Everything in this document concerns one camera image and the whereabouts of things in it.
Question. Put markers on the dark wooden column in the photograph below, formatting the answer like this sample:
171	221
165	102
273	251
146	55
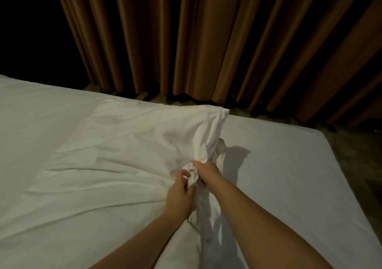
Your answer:
33	33

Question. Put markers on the brown curtain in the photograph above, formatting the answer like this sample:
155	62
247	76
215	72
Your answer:
239	39

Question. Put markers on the person's right forearm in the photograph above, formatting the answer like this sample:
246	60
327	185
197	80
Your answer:
262	230

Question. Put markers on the person's left hand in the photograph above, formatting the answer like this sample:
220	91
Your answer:
179	199

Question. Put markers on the person's left forearm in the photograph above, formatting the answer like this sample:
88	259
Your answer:
137	248

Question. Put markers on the white duvet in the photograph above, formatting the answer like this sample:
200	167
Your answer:
119	152

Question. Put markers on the person's right hand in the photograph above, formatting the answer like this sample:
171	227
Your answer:
209	173

